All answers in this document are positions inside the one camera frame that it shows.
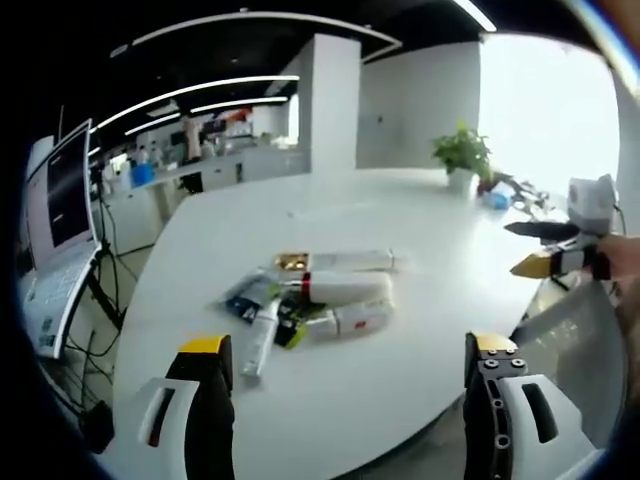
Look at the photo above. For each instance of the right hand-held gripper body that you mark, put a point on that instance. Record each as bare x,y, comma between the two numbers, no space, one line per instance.
591,205

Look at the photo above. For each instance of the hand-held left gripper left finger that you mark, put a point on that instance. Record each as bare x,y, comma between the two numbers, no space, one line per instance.
200,400

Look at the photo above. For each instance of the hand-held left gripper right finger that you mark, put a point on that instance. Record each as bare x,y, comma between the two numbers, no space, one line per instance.
505,400

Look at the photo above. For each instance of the slim white skincare tube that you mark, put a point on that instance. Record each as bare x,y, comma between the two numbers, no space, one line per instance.
261,340

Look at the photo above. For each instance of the dark blue skincare tube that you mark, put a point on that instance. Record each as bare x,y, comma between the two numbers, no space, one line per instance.
247,297

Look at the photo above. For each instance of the black green skincare packet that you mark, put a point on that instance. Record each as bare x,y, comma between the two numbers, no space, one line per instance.
292,325

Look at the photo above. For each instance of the white skincare tube red band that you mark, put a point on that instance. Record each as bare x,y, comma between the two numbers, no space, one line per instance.
350,288

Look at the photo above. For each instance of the white skincare tube gold cap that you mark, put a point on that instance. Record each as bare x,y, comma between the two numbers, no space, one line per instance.
350,260

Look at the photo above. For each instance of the person's right hand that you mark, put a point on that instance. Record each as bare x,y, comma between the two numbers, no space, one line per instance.
619,270

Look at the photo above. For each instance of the blue packet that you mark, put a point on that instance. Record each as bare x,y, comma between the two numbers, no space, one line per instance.
496,200

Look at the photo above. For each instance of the grey mesh chair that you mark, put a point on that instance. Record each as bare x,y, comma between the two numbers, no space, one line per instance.
575,340

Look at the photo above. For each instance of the black box on floor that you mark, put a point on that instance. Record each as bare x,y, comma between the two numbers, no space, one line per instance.
101,425

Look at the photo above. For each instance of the green potted plant white pot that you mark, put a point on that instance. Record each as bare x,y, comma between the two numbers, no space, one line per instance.
462,155

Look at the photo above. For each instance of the black tripod stand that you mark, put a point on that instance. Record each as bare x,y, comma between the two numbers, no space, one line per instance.
102,280

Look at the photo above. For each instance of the black office chair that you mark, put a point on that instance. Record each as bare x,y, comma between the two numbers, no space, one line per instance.
191,182

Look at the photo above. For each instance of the long white counter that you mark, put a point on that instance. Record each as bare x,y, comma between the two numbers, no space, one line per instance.
220,170

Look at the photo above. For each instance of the blue bin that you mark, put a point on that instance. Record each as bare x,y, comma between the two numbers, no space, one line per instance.
142,176

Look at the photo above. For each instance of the open white laptop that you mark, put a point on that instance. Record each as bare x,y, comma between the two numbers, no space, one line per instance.
67,200

